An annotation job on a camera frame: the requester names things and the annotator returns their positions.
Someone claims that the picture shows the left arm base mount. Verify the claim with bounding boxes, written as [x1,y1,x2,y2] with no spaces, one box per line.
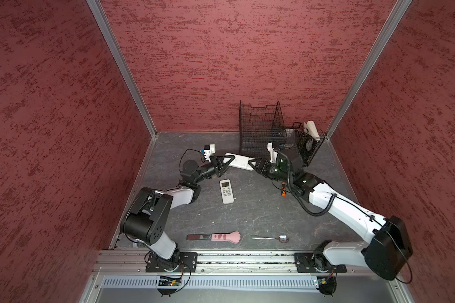
[145,252,198,273]

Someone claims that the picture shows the metal spoon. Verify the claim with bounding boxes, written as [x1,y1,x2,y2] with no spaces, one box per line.
[251,235,289,244]

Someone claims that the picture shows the pink cat paw knife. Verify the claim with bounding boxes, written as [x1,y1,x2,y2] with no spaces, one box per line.
[187,231,241,244]

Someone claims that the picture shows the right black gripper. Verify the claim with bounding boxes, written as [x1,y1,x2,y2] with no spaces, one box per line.
[248,157,293,183]

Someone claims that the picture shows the white papers in basket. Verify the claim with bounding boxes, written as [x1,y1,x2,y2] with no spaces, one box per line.
[304,121,320,138]

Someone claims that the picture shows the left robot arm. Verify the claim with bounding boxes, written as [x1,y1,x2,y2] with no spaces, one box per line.
[120,155,235,267]

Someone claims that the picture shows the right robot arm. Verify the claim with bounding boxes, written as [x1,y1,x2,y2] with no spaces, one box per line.
[248,150,413,280]

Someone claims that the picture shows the grey white remote control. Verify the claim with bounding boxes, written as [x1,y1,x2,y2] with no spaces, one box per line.
[224,153,254,171]

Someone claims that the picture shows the orange black screwdriver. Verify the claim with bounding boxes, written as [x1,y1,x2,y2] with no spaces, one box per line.
[281,183,287,197]

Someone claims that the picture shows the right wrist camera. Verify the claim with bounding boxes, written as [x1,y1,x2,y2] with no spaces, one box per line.
[267,142,278,164]

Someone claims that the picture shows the black wire basket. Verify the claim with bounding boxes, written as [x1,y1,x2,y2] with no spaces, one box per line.
[239,102,325,167]

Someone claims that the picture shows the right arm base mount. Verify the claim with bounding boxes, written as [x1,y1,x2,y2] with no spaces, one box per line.
[294,252,347,274]

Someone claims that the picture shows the white air conditioner remote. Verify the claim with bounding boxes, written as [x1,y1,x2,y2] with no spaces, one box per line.
[219,179,235,205]

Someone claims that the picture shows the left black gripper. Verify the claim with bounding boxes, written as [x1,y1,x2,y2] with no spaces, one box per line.
[194,155,235,183]

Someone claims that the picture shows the aluminium front rail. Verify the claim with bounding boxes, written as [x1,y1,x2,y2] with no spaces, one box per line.
[93,249,374,276]

